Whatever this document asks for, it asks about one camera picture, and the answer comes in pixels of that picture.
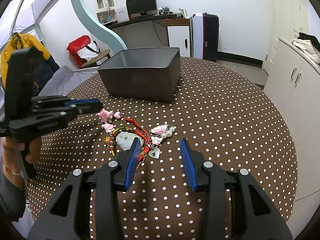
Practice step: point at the dark desk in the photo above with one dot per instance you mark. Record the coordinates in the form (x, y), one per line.
(142, 32)

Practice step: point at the red bag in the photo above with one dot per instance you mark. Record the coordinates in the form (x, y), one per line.
(77, 45)

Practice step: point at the white tote bag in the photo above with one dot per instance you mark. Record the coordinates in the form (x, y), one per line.
(89, 51)

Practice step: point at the white black air cooler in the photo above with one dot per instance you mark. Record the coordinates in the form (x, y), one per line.
(205, 29)

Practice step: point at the long white sideboard cabinet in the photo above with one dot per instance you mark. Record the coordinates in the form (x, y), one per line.
(293, 87)

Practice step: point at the grey bedding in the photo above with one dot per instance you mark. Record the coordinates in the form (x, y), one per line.
(65, 80)

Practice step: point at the person left hand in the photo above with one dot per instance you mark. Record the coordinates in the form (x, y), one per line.
(12, 160)

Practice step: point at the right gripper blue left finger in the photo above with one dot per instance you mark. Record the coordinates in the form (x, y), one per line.
(66, 215)

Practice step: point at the pink charm keychain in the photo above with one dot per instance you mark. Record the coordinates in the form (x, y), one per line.
(107, 117)

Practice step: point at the teal loft bed frame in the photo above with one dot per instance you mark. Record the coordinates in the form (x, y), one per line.
(109, 37)

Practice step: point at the brown polka dot tablecloth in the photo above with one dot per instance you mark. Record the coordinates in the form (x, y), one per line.
(217, 162)

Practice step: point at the black computer monitor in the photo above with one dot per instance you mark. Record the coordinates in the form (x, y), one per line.
(141, 7)

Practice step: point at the white cloth pile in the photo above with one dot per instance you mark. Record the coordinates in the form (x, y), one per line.
(308, 49)

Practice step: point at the dark grey storage box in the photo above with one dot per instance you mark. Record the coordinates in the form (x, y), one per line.
(151, 74)

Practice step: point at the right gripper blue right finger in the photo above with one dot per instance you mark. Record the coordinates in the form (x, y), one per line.
(254, 216)

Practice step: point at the pearl bead charm keychain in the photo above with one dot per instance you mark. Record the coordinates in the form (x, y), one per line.
(157, 135)

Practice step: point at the wooden chair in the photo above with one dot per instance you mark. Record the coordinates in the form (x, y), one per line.
(103, 56)

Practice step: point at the small white brown cabinet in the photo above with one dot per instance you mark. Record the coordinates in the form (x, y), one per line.
(179, 35)

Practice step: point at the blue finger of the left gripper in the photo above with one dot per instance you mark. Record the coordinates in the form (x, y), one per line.
(63, 112)
(60, 101)

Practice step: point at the white jade pendant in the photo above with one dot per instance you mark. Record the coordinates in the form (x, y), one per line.
(125, 139)

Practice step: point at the yellow navy jacket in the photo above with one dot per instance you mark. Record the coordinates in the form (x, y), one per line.
(25, 55)

